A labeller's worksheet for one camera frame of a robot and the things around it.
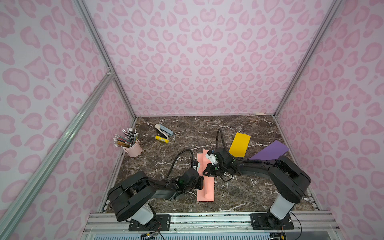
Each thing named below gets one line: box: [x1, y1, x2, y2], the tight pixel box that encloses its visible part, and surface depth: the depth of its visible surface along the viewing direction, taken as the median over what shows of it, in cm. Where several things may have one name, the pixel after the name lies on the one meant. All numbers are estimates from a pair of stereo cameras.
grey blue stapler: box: [154, 123, 174, 140], surface depth 109 cm
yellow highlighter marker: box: [154, 135, 170, 144], surface depth 106 cm
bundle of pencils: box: [113, 127, 139, 148], surface depth 94 cm
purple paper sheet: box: [249, 140, 289, 161], surface depth 103 cm
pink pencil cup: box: [123, 139, 142, 158], surface depth 95 cm
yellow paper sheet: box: [229, 132, 251, 158], surface depth 103 cm
